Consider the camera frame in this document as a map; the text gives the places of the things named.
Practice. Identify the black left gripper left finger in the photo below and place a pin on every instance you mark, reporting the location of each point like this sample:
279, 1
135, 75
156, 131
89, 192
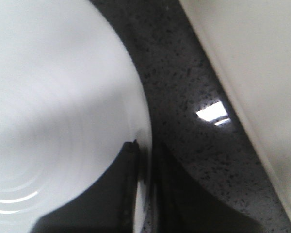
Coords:
107, 206

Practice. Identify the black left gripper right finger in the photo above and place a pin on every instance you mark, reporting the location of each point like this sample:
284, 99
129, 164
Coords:
181, 205

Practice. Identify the white round plate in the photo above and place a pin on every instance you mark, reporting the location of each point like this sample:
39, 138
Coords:
70, 97

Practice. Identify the cream rabbit serving tray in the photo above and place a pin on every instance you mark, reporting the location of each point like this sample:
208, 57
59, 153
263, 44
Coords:
248, 43

